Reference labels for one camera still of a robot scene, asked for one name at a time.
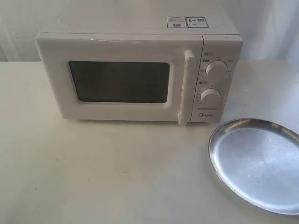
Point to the round steel plate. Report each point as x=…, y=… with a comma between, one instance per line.
x=259, y=161

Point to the white microwave oven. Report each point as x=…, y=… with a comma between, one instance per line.
x=222, y=41

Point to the lower white control knob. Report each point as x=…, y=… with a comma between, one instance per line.
x=210, y=97

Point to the white microwave door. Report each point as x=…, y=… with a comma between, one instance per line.
x=122, y=77

